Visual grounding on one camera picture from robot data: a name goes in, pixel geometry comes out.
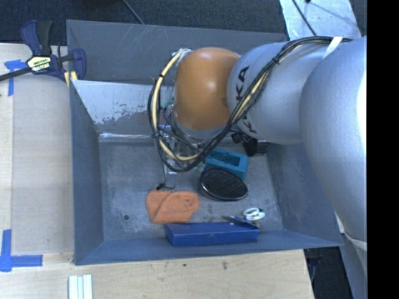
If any orange cloth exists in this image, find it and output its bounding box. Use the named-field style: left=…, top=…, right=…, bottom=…
left=145, top=189, right=201, bottom=225

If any grey metal bin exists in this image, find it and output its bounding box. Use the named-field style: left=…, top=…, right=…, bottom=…
left=65, top=19, right=344, bottom=266

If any black oval ribbed dish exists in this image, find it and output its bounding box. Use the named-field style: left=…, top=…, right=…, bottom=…
left=199, top=167, right=249, bottom=202

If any teal hollow foam block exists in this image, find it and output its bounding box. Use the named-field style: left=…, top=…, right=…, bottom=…
left=203, top=148, right=249, bottom=181

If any blue flat block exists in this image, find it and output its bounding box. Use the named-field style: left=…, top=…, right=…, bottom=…
left=164, top=222, right=260, bottom=247

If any pale wood board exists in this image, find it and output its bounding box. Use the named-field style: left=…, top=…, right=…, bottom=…
left=11, top=44, right=76, bottom=255

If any black cylinder on white bracket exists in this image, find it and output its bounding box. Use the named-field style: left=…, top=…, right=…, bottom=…
left=231, top=131, right=259, bottom=158

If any white and silver ring piece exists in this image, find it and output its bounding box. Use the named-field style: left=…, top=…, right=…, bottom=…
left=243, top=207, right=266, bottom=222

